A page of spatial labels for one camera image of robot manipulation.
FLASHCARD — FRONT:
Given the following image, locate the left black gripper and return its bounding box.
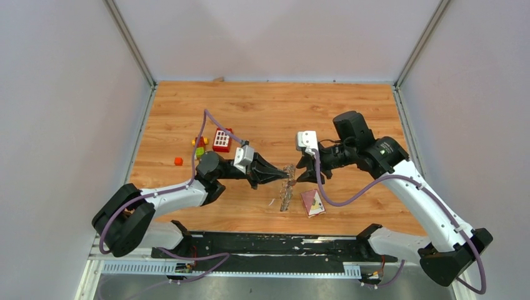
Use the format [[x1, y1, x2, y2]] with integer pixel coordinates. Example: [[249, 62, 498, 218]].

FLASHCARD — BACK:
[[216, 152, 289, 190]]

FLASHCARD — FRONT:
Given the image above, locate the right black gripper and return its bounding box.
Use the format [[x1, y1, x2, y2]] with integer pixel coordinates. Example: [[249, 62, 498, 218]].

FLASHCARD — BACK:
[[296, 141, 356, 183]]

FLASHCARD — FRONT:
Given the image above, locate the metal disc with keyrings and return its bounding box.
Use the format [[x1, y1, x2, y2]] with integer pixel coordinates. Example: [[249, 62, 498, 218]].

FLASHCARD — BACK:
[[280, 164, 296, 212]]

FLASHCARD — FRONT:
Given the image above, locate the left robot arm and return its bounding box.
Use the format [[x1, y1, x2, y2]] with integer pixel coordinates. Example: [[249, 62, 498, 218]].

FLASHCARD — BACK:
[[91, 151, 289, 258]]

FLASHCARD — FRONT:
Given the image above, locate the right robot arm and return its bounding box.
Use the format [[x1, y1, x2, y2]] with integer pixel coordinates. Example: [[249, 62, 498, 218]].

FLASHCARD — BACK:
[[295, 111, 493, 286]]

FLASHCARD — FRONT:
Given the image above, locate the playing card box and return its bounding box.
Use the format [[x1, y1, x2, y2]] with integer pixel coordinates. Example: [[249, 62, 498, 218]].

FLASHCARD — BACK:
[[300, 189, 326, 218]]

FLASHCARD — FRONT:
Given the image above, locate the red window brick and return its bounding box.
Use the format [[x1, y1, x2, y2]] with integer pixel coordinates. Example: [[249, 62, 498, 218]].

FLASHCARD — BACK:
[[212, 127, 233, 153]]

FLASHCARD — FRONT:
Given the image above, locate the toy brick car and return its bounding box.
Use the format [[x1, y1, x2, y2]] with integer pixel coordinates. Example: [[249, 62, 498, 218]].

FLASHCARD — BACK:
[[192, 136, 209, 160]]

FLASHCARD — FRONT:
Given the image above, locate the small orange cube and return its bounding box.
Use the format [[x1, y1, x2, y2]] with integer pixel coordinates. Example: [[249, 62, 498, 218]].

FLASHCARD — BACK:
[[174, 157, 183, 166]]

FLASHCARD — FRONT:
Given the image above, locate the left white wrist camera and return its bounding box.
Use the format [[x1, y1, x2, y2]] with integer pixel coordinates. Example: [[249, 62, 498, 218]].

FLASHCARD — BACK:
[[233, 145, 254, 174]]

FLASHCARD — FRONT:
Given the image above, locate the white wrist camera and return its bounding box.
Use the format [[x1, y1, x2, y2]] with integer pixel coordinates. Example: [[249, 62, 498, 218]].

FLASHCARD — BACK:
[[295, 131, 318, 159], [233, 145, 254, 174]]

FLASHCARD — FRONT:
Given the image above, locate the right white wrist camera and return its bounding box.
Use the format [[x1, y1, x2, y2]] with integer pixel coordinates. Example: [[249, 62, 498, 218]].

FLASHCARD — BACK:
[[295, 131, 318, 159]]

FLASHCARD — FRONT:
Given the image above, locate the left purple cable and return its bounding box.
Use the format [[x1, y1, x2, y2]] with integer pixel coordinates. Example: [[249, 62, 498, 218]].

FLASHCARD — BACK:
[[98, 109, 250, 256]]

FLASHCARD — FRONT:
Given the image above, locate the purple cable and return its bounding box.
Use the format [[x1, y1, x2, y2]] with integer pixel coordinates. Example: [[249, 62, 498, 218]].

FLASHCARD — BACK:
[[98, 109, 250, 256], [312, 149, 488, 296]]

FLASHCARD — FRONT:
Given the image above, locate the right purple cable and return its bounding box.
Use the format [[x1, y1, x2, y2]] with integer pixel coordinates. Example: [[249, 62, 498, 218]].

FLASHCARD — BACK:
[[312, 149, 488, 296]]

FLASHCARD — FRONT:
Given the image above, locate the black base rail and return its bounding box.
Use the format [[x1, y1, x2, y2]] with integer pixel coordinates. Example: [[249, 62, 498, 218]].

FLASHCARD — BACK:
[[171, 231, 397, 273]]

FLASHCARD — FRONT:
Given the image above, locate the white slotted cable duct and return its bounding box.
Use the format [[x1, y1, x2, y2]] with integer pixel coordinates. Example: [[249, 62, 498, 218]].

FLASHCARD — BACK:
[[101, 261, 361, 279]]

